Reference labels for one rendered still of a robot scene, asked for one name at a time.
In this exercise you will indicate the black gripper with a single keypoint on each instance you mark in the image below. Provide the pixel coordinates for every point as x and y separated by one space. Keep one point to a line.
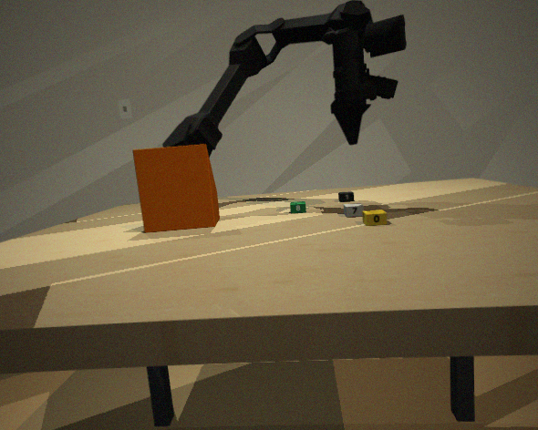
351 94

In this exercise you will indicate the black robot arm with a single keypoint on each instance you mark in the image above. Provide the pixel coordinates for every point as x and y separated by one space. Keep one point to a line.
349 28

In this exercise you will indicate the green block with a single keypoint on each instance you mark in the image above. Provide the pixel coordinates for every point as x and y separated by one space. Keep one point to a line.
297 207

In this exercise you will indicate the yellow block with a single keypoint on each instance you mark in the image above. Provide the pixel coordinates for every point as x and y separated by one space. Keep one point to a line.
374 217

